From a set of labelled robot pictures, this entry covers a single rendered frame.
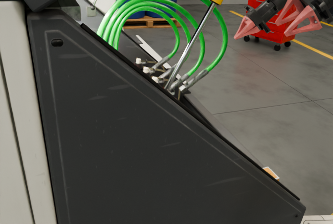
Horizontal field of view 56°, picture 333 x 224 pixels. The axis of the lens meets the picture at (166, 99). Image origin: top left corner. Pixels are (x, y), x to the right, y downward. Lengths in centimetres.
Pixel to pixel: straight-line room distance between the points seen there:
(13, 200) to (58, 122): 14
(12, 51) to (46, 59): 4
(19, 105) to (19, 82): 3
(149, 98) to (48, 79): 14
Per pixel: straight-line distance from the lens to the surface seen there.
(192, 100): 126
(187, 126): 50
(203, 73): 90
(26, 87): 41
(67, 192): 51
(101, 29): 75
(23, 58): 39
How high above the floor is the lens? 154
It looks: 28 degrees down
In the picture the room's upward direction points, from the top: 4 degrees clockwise
